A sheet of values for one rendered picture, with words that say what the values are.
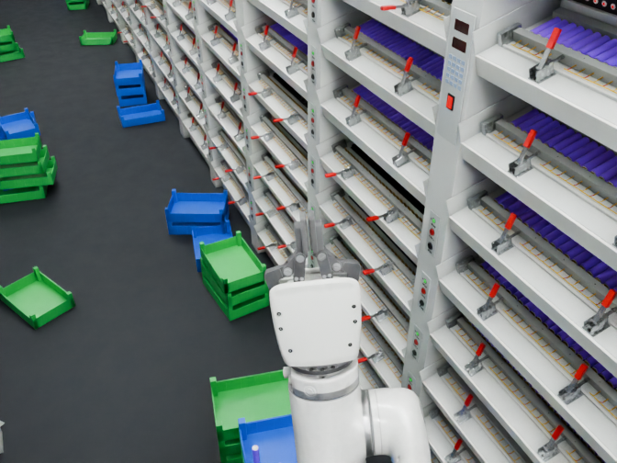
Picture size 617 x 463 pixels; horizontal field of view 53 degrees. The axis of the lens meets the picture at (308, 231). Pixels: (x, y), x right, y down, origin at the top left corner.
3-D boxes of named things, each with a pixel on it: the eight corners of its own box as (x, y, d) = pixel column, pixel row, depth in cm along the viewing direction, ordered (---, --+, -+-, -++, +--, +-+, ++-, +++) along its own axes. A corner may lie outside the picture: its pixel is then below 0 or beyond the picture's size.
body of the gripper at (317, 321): (278, 354, 75) (268, 268, 72) (362, 345, 75) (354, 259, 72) (277, 386, 68) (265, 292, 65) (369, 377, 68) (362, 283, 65)
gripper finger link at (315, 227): (312, 266, 70) (307, 209, 68) (341, 264, 70) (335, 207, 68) (313, 276, 66) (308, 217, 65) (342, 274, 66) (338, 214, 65)
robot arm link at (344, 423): (369, 397, 68) (286, 404, 68) (377, 496, 72) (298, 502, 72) (363, 360, 76) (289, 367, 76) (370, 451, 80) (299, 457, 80)
